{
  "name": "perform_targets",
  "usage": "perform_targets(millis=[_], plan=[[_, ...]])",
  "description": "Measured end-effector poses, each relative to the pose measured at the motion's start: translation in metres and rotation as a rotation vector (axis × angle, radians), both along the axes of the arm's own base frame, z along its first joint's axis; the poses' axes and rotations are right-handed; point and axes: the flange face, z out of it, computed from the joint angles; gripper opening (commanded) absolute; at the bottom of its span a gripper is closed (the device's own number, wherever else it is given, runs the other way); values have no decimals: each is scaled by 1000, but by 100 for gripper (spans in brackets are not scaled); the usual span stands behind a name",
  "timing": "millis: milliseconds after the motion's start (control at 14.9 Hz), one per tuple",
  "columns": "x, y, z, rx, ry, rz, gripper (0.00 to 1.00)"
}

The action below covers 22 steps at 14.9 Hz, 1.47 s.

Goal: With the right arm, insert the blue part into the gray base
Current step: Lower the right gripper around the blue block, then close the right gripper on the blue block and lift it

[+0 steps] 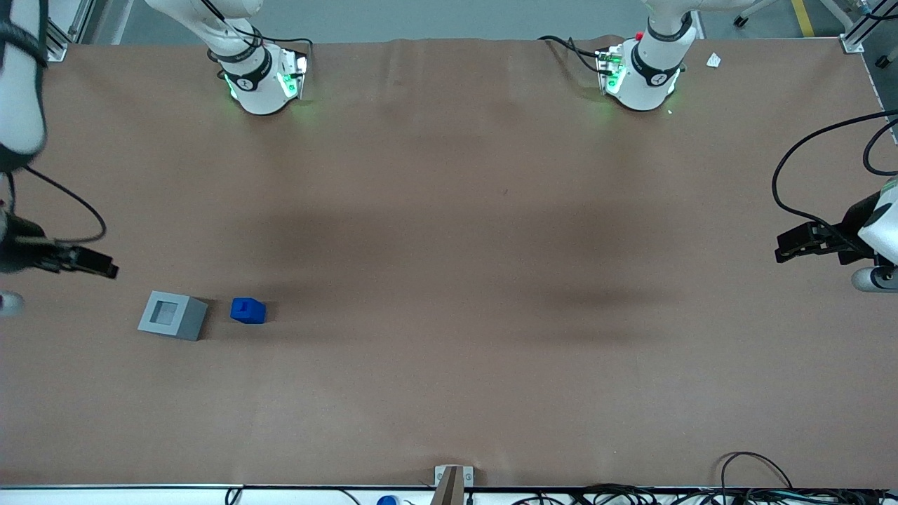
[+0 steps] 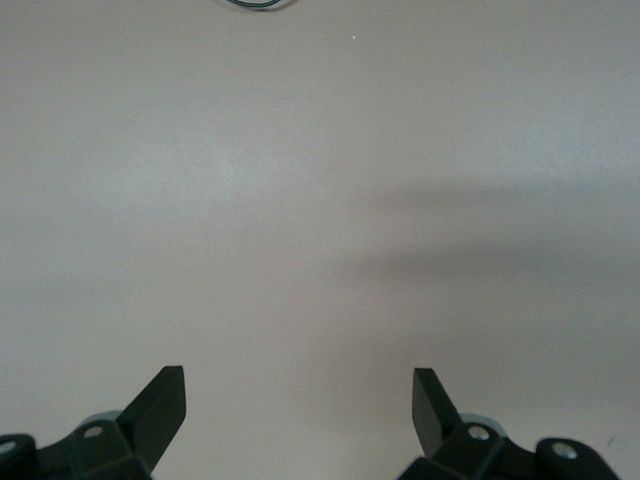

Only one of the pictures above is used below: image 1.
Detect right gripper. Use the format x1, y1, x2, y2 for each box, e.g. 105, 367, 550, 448
0, 210, 119, 280

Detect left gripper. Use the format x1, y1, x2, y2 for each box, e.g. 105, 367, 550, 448
775, 179, 898, 267

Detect blue plastic part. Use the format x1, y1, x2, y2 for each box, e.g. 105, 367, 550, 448
230, 297, 267, 325

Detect gray square base block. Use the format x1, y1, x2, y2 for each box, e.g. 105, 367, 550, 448
138, 290, 209, 342

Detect chair leg with caster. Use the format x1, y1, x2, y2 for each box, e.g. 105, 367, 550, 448
732, 0, 781, 29

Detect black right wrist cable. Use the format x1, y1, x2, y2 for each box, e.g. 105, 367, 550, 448
6, 165, 108, 246

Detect long black left wrist cable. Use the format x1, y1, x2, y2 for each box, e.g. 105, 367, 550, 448
771, 109, 898, 255

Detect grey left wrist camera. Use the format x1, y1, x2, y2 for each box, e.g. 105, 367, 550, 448
851, 265, 898, 293

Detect short black looped cable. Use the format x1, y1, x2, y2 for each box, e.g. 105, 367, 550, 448
862, 118, 898, 177

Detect black cable loop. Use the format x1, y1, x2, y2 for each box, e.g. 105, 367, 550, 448
720, 452, 794, 492

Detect aluminium frame post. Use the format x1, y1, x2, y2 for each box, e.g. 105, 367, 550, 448
43, 0, 107, 63
840, 0, 898, 54

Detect black right base cable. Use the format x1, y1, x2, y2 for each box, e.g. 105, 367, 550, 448
242, 27, 314, 57

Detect black base cable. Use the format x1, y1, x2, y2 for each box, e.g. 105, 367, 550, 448
537, 35, 605, 75
242, 27, 314, 57

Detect black left base cable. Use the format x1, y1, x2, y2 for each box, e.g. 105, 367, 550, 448
537, 35, 605, 75

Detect tangled black cable bundle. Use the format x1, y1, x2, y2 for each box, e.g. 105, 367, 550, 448
511, 483, 898, 505

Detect brown camera post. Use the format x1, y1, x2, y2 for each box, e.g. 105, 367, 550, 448
430, 466, 465, 505

